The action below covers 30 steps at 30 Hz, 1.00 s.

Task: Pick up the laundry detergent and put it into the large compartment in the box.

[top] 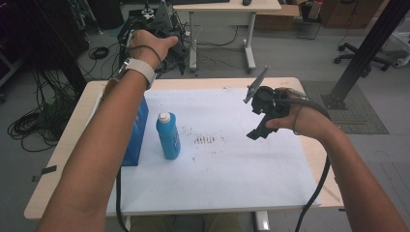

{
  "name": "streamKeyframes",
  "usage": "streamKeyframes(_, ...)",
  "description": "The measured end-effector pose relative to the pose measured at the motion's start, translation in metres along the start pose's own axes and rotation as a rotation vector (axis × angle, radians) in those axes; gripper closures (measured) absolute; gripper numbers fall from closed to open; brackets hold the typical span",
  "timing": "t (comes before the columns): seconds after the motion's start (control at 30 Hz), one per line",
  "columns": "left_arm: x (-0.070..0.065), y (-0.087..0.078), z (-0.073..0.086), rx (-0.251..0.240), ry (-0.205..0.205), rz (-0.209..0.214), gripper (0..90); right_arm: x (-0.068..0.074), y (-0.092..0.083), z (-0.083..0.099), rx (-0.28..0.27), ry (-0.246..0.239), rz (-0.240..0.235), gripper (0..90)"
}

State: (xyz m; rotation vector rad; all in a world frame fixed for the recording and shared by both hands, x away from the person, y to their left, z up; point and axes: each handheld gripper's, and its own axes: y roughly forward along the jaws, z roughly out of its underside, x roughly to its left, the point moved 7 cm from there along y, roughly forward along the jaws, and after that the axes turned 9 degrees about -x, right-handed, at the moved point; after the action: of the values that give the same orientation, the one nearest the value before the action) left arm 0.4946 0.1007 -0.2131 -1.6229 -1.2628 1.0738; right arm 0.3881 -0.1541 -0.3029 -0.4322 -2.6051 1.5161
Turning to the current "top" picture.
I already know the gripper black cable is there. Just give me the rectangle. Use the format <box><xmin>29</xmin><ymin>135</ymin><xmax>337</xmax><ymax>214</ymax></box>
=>
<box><xmin>115</xmin><ymin>166</ymin><xmax>131</xmax><ymax>232</ymax></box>
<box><xmin>274</xmin><ymin>88</ymin><xmax>333</xmax><ymax>232</ymax></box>

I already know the black keyboard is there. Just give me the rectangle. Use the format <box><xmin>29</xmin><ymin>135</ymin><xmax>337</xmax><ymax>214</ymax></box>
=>
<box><xmin>173</xmin><ymin>0</ymin><xmax>230</xmax><ymax>6</ymax></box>

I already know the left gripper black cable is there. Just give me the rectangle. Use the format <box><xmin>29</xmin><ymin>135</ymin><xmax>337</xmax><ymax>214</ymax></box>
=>
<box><xmin>115</xmin><ymin>166</ymin><xmax>131</xmax><ymax>232</ymax></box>

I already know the beige cloth bag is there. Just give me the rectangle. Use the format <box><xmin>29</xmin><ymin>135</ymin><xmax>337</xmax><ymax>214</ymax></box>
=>
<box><xmin>130</xmin><ymin>213</ymin><xmax>243</xmax><ymax>232</ymax></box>

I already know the black tape strip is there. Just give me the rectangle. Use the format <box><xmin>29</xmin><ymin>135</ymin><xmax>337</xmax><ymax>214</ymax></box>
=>
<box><xmin>31</xmin><ymin>164</ymin><xmax>58</xmax><ymax>183</ymax></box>

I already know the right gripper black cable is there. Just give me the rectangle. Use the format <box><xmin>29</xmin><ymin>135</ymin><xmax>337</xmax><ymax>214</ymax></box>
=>
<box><xmin>274</xmin><ymin>88</ymin><xmax>333</xmax><ymax>232</ymax></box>

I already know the cardboard box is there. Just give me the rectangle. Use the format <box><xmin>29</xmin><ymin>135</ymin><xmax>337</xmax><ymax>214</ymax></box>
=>
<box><xmin>254</xmin><ymin>3</ymin><xmax>303</xmax><ymax>32</ymax></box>

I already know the white desk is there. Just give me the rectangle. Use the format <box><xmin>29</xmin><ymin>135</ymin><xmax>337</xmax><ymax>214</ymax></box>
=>
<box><xmin>172</xmin><ymin>0</ymin><xmax>283</xmax><ymax>73</ymax></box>

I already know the white band wristwatch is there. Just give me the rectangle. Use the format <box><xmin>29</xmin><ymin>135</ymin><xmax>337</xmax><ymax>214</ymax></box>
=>
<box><xmin>114</xmin><ymin>57</ymin><xmax>158</xmax><ymax>91</ymax></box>

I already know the grey floor mat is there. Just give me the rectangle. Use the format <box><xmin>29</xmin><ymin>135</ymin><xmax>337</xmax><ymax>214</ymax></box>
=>
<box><xmin>301</xmin><ymin>79</ymin><xmax>390</xmax><ymax>135</ymax></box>

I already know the wooden cabinet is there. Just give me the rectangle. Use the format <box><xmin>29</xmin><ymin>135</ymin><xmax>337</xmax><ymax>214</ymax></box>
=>
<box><xmin>318</xmin><ymin>0</ymin><xmax>386</xmax><ymax>29</ymax></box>

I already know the person's left hand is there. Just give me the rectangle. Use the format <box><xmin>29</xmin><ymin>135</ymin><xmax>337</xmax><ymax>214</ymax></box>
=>
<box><xmin>127</xmin><ymin>29</ymin><xmax>179</xmax><ymax>71</ymax></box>

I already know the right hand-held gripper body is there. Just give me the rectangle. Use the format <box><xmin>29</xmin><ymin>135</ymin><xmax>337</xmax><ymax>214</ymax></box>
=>
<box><xmin>244</xmin><ymin>66</ymin><xmax>291</xmax><ymax>121</ymax></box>

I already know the blue bottle with white cap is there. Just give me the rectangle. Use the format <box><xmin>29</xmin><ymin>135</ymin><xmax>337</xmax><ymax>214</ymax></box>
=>
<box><xmin>156</xmin><ymin>111</ymin><xmax>182</xmax><ymax>161</ymax></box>

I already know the black metal post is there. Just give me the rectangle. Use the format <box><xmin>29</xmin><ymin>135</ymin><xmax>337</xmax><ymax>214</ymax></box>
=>
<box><xmin>320</xmin><ymin>0</ymin><xmax>410</xmax><ymax>110</ymax></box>

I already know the bundle of black floor cables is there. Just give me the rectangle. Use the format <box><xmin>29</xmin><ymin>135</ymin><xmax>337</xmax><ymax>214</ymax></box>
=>
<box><xmin>7</xmin><ymin>69</ymin><xmax>81</xmax><ymax>153</ymax></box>

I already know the black office chair base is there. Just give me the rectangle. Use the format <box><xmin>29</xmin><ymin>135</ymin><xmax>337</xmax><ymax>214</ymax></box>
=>
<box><xmin>333</xmin><ymin>42</ymin><xmax>393</xmax><ymax>73</ymax></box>

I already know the person's right hand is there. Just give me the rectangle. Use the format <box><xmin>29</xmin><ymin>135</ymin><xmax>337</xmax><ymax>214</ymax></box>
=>
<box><xmin>264</xmin><ymin>87</ymin><xmax>333</xmax><ymax>136</ymax></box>

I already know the coiled black cable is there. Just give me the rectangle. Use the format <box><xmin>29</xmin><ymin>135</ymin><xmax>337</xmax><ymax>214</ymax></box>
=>
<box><xmin>88</xmin><ymin>45</ymin><xmax>110</xmax><ymax>61</ymax></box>

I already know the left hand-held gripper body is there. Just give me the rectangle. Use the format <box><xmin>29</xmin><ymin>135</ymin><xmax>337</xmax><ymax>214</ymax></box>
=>
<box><xmin>117</xmin><ymin>0</ymin><xmax>190</xmax><ymax>71</ymax></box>

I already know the blue box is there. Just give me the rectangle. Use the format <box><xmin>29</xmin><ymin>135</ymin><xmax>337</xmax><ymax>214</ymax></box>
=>
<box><xmin>120</xmin><ymin>96</ymin><xmax>150</xmax><ymax>167</ymax></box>

